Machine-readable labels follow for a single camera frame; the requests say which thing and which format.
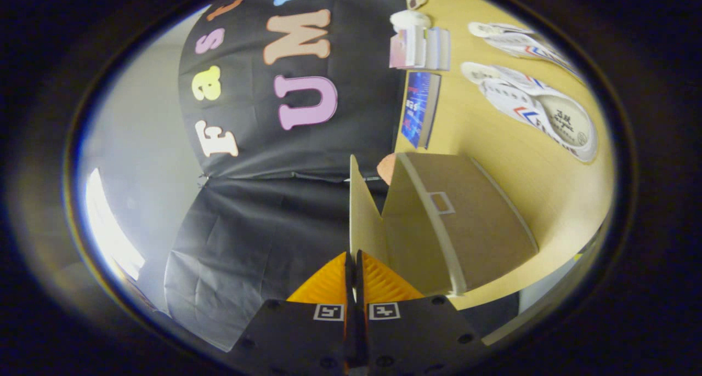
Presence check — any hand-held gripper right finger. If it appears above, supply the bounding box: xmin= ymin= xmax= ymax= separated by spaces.
xmin=354 ymin=250 xmax=486 ymax=376

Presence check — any grey blue book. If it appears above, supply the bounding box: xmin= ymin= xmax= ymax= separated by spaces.
xmin=427 ymin=27 xmax=451 ymax=71

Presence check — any brown cardboard storage box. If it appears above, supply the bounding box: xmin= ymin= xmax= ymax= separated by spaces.
xmin=349 ymin=152 xmax=539 ymax=297

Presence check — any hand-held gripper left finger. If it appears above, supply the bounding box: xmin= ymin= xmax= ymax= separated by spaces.
xmin=228 ymin=251 xmax=354 ymax=376

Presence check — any orange plush ball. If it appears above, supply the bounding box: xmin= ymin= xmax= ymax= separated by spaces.
xmin=377 ymin=153 xmax=398 ymax=186

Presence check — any white thick book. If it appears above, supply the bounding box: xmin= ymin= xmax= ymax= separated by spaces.
xmin=406 ymin=26 xmax=428 ymax=69

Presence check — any white canvas shoe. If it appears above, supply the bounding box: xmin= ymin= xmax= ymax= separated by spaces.
xmin=468 ymin=21 xmax=585 ymax=83
xmin=461 ymin=62 xmax=598 ymax=163

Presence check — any dark blue cover book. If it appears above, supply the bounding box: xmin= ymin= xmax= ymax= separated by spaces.
xmin=400 ymin=71 xmax=442 ymax=150

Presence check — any white plush ball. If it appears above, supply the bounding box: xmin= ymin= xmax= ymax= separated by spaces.
xmin=389 ymin=10 xmax=432 ymax=34

